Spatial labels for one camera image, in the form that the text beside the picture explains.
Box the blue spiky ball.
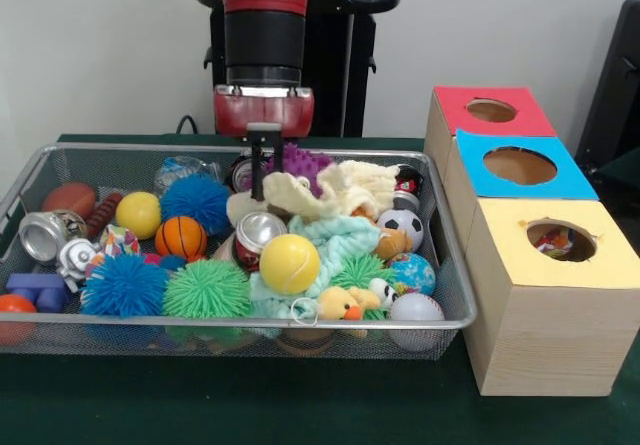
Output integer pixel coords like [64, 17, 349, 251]
[159, 173, 232, 236]
[79, 253, 171, 319]

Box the black upright panel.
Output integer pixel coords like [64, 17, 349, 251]
[574, 0, 640, 166]

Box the yellow tennis ball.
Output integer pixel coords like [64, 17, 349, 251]
[259, 233, 321, 295]

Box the mint green cloth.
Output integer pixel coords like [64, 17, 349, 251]
[249, 214, 386, 339]

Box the dark green side-table cloth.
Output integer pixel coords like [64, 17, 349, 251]
[597, 147, 640, 177]

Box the dark green table cloth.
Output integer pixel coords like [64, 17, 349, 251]
[0, 133, 640, 445]

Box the blue globe ball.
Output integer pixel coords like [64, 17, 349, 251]
[388, 252, 436, 296]

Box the purple spiky toy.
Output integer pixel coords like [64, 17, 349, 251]
[264, 143, 335, 199]

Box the green spiky ball with eyes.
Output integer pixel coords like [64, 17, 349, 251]
[332, 253, 401, 321]

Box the wooden box with three holes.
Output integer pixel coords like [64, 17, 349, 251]
[423, 85, 640, 397]

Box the shallow mesh bin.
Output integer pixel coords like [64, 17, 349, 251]
[0, 142, 477, 361]

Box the cream muslin cloth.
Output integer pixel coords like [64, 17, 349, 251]
[227, 160, 401, 226]

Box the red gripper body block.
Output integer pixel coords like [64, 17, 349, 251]
[213, 84, 315, 139]

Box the heart print cloth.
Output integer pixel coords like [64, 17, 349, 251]
[99, 224, 141, 257]

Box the green spiky ball white nub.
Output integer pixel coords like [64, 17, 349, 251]
[162, 259, 254, 320]

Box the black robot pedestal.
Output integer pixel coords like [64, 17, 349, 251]
[193, 0, 401, 139]

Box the black and white soccer ball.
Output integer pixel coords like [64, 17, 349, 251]
[377, 208, 425, 251]

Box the small colourful dotted cloth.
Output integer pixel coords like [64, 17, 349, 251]
[532, 227, 577, 260]

